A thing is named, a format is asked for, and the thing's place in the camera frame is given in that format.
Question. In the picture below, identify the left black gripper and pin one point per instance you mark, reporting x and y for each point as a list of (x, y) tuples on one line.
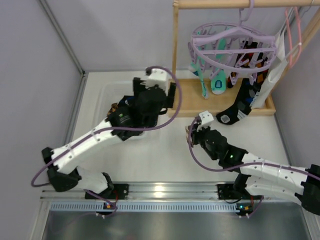
[(170, 93)]

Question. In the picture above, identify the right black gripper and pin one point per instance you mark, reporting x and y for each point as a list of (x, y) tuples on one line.
[(194, 137)]

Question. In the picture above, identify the brown striped sock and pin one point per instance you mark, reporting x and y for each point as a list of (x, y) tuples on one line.
[(188, 129)]

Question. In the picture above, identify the black grey blue sock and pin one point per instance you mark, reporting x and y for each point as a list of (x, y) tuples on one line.
[(242, 105)]

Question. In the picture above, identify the purple round clip hanger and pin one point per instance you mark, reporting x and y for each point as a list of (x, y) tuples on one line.
[(205, 40)]

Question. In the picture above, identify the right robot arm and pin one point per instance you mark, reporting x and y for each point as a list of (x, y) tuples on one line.
[(258, 176)]

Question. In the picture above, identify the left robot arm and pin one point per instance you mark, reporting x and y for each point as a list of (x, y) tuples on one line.
[(126, 120)]

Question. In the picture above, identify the wooden clothes rack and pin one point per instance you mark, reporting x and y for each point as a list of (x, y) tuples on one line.
[(189, 103)]

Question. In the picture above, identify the brown argyle sock in bin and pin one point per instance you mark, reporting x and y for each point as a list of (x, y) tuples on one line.
[(113, 108)]

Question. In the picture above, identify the teal sock left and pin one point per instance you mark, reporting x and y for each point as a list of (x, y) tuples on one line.
[(195, 68)]

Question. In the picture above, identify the white plastic bin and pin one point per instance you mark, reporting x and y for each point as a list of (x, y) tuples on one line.
[(110, 93)]

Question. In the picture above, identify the teal sock with blue patch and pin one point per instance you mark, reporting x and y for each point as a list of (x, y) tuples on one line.
[(218, 82)]

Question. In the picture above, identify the argyle sock red yellow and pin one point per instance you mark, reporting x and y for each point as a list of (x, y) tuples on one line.
[(262, 75)]

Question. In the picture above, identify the white tote bag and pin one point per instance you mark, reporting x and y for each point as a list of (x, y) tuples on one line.
[(274, 73)]

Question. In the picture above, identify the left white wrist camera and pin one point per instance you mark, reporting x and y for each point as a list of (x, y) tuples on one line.
[(157, 77)]

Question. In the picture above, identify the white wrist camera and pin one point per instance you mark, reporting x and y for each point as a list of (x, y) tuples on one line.
[(205, 119), (157, 77)]

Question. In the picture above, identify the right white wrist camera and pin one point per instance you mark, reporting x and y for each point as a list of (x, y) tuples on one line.
[(205, 119)]

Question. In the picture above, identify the aluminium mounting rail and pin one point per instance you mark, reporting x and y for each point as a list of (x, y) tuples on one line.
[(173, 191)]

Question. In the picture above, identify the slotted grey cable duct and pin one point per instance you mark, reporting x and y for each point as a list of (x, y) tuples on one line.
[(125, 206)]

